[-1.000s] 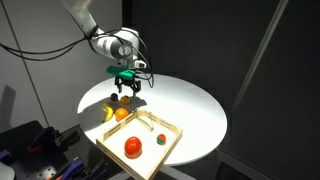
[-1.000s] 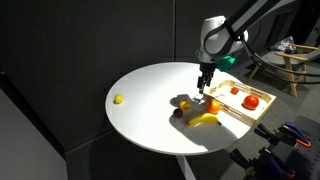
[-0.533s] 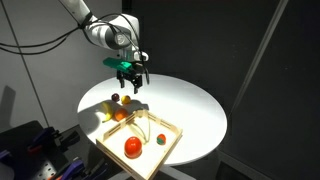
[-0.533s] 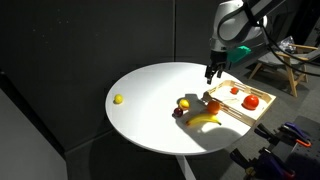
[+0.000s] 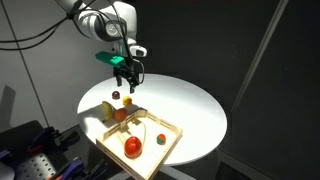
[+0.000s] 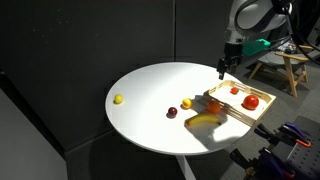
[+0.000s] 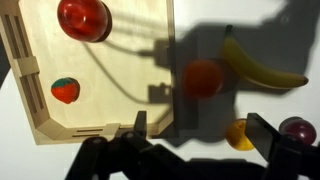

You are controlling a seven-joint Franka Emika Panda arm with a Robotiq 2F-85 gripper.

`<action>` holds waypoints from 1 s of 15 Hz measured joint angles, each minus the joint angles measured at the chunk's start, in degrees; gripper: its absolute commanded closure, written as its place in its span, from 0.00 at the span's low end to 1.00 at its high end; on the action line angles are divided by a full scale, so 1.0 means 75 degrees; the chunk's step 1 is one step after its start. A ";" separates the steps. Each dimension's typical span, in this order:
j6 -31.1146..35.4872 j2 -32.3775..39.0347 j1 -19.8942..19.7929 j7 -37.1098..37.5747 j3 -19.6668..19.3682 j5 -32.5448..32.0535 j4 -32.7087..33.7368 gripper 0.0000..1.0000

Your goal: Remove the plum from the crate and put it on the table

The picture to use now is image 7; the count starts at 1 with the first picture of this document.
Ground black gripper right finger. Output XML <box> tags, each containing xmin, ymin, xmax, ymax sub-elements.
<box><xmin>245</xmin><ymin>112</ymin><xmax>320</xmax><ymax>180</ymax></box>

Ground yellow banana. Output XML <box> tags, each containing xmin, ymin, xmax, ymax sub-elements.
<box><xmin>221</xmin><ymin>24</ymin><xmax>310</xmax><ymax>90</ymax></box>

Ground wooden slatted crate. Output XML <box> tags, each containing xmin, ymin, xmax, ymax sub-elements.
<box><xmin>0</xmin><ymin>0</ymin><xmax>177</xmax><ymax>146</ymax></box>

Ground small yellow peach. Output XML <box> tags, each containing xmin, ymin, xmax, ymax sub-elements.
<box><xmin>225</xmin><ymin>118</ymin><xmax>256</xmax><ymax>152</ymax></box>

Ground orange fruit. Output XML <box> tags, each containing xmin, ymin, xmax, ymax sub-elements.
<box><xmin>181</xmin><ymin>58</ymin><xmax>225</xmax><ymax>100</ymax></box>

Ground red strawberry green top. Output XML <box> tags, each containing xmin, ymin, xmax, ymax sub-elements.
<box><xmin>50</xmin><ymin>76</ymin><xmax>81</xmax><ymax>105</ymax></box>

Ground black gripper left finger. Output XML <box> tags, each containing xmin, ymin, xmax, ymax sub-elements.
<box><xmin>65</xmin><ymin>110</ymin><xmax>188</xmax><ymax>180</ymax></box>

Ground dark purple plum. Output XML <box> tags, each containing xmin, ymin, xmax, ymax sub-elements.
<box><xmin>278</xmin><ymin>116</ymin><xmax>318</xmax><ymax>146</ymax></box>

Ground red tomato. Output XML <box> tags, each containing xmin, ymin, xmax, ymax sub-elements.
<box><xmin>56</xmin><ymin>0</ymin><xmax>113</xmax><ymax>44</ymax></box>

